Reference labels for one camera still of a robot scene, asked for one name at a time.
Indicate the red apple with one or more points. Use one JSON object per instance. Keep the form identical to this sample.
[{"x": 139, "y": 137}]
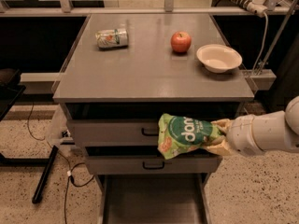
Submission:
[{"x": 181, "y": 42}]

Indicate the black table leg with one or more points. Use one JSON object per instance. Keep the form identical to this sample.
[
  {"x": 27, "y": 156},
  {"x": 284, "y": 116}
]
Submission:
[{"x": 44, "y": 177}]

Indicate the grey drawer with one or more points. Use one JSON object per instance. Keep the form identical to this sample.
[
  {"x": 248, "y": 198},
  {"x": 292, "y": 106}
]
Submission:
[
  {"x": 154, "y": 199},
  {"x": 147, "y": 160},
  {"x": 135, "y": 123}
]

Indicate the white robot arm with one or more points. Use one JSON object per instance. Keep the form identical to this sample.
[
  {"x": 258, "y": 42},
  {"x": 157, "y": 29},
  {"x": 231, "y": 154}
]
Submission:
[{"x": 253, "y": 135}]

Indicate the white power strip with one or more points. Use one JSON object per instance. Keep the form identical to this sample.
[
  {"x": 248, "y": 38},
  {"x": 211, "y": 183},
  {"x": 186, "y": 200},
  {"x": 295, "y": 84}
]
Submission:
[{"x": 255, "y": 7}]

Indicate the top grey drawer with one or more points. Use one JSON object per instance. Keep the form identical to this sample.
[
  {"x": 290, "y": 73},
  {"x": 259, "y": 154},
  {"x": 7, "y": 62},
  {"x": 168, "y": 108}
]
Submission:
[{"x": 135, "y": 123}]

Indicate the green white drink can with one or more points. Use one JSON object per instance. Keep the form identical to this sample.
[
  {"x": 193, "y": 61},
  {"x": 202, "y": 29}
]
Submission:
[{"x": 113, "y": 38}]

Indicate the white bowl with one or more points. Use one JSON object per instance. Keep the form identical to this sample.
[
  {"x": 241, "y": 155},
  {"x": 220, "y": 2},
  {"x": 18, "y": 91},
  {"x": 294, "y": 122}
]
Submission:
[{"x": 218, "y": 58}]

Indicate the green rice chip bag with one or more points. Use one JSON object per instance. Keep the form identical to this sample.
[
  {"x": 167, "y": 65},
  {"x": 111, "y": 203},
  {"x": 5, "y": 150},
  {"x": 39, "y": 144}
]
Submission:
[{"x": 180, "y": 135}]

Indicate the middle grey drawer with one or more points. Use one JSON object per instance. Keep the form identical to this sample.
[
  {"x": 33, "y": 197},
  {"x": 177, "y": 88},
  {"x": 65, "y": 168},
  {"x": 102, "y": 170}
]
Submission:
[{"x": 147, "y": 160}]

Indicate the grey drawer cabinet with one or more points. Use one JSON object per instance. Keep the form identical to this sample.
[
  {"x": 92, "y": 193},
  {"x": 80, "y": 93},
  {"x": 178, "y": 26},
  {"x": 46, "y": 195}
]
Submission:
[{"x": 147, "y": 70}]

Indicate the bottom grey drawer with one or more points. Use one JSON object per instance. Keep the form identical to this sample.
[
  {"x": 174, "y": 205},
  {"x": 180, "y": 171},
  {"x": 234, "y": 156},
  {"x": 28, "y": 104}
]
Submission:
[{"x": 154, "y": 199}]

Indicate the black side table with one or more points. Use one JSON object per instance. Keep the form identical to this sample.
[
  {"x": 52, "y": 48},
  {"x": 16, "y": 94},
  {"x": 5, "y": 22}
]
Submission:
[{"x": 10, "y": 89}]

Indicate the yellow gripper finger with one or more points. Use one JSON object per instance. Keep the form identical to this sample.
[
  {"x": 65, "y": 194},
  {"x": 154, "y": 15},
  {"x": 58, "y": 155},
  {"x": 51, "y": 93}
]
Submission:
[
  {"x": 223, "y": 124},
  {"x": 222, "y": 149}
]

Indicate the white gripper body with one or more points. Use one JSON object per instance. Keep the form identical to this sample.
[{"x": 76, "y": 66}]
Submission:
[{"x": 241, "y": 135}]

